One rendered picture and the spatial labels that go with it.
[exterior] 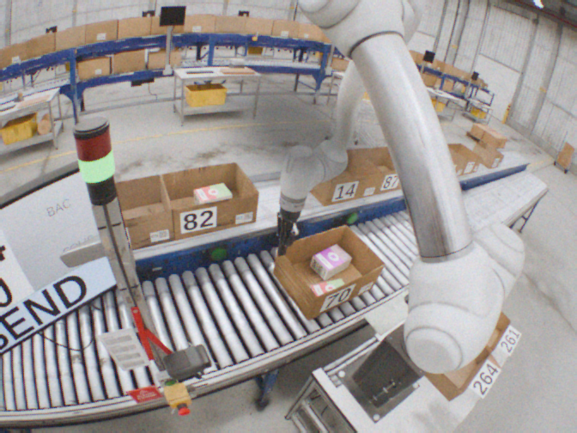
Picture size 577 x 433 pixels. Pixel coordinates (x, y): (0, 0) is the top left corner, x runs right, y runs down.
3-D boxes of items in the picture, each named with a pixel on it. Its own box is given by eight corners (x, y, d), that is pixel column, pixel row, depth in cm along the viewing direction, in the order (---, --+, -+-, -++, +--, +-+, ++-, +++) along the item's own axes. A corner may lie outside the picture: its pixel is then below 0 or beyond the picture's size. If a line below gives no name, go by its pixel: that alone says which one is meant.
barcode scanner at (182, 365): (217, 374, 71) (210, 361, 64) (179, 387, 67) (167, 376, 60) (209, 354, 76) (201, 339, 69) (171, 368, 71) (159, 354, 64)
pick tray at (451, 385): (449, 402, 91) (463, 393, 84) (393, 343, 113) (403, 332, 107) (478, 364, 105) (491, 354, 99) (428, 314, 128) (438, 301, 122)
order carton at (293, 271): (306, 321, 118) (317, 297, 107) (271, 272, 136) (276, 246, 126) (373, 288, 137) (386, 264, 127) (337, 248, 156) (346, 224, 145)
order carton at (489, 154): (488, 169, 272) (495, 156, 262) (470, 155, 291) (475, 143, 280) (499, 167, 291) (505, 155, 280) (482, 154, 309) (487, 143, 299)
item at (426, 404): (397, 484, 66) (402, 483, 64) (310, 375, 101) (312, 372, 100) (512, 347, 116) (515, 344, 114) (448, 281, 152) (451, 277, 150)
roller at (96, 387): (94, 403, 70) (107, 403, 73) (77, 292, 103) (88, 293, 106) (94, 407, 72) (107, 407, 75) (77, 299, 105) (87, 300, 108)
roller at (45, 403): (49, 415, 62) (39, 412, 58) (39, 310, 95) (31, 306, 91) (54, 412, 63) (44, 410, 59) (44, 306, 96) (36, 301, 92)
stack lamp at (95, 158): (80, 186, 31) (71, 143, 27) (82, 167, 34) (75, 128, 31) (115, 178, 33) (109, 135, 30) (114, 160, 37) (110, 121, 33)
